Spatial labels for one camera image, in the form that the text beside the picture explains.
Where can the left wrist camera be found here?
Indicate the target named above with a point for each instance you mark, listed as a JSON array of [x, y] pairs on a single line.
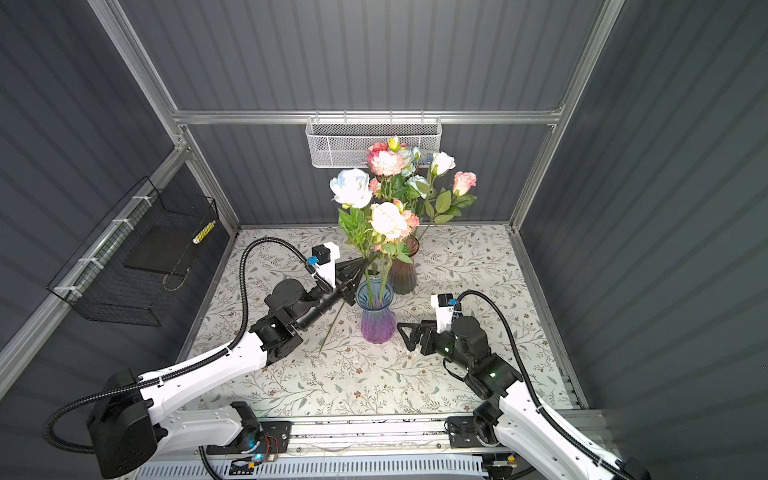
[[322, 265]]

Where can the red pink glass vase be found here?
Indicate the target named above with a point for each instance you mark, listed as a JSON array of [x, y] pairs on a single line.
[[403, 276]]

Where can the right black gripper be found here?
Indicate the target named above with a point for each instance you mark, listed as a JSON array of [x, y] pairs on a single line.
[[420, 329]]

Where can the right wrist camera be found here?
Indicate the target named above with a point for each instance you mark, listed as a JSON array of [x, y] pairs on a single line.
[[444, 305]]

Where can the white bud rose stem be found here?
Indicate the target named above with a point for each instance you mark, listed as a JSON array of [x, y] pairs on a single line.
[[351, 189]]

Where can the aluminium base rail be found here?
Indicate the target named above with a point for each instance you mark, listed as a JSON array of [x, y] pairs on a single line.
[[360, 435]]

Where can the light pink rose stem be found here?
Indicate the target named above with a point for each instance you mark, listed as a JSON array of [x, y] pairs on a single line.
[[462, 198]]

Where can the black wire basket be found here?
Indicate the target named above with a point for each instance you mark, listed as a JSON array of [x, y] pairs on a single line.
[[132, 272]]

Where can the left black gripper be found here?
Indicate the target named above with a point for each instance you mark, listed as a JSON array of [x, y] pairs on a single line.
[[343, 276]]

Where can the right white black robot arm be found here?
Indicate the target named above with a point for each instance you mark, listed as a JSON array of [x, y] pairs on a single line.
[[511, 415]]

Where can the pale pink flower spray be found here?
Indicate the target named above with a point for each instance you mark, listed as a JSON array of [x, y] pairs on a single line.
[[387, 184]]

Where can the yellow green marker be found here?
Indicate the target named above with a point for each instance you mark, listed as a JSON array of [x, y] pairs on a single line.
[[203, 232]]

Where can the blue purple glass vase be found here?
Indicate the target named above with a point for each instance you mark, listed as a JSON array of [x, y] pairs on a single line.
[[378, 321]]

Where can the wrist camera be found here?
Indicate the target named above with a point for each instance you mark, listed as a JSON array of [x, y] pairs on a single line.
[[322, 265], [444, 305]]

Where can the floral patterned table mat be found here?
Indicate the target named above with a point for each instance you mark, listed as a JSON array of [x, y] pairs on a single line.
[[353, 377]]

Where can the white wire mesh basket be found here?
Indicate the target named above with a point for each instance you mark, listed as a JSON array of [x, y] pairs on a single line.
[[344, 143]]

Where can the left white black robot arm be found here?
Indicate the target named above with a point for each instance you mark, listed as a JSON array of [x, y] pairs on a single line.
[[138, 417]]

